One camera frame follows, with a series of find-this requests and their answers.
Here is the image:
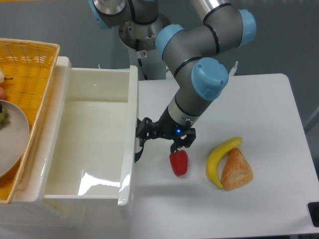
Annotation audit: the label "black top drawer handle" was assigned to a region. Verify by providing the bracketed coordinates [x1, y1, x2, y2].
[134, 139, 145, 163]

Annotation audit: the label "white drawer cabinet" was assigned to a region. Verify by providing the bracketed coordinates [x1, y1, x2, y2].
[0, 56, 85, 227]

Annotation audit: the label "white drawer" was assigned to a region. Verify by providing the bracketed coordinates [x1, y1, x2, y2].
[44, 66, 138, 218]

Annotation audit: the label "yellow woven basket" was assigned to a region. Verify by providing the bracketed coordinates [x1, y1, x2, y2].
[0, 38, 60, 204]

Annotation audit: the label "black device at table corner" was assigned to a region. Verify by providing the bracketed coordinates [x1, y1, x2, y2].
[308, 202, 319, 228]

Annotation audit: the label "brown bread piece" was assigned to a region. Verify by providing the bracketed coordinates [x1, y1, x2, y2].
[221, 148, 254, 191]

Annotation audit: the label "black cable on pedestal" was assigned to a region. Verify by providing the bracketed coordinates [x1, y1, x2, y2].
[135, 38, 149, 81]

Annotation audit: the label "grey plate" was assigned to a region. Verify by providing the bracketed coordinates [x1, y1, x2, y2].
[0, 100, 29, 176]

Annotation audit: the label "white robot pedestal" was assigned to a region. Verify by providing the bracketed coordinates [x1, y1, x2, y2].
[118, 14, 173, 81]

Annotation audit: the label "green grapes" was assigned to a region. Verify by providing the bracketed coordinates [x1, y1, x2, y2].
[0, 108, 10, 125]

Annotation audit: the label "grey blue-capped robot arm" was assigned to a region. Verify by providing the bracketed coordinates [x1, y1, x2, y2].
[89, 0, 257, 152]

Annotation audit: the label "yellow banana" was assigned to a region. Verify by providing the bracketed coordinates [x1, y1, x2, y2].
[206, 136, 243, 189]

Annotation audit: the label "red bell pepper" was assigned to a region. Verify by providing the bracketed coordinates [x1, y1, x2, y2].
[169, 150, 188, 176]

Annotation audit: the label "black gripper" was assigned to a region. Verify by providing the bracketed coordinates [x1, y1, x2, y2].
[136, 118, 196, 152]

